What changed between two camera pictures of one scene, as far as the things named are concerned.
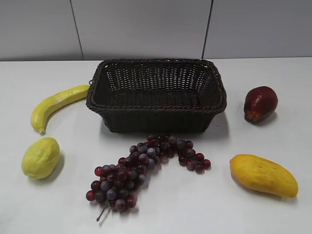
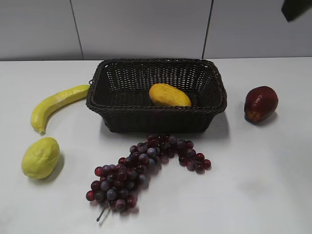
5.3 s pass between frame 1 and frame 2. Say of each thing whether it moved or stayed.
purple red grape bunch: stayed
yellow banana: stayed
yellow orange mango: moved
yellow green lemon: stayed
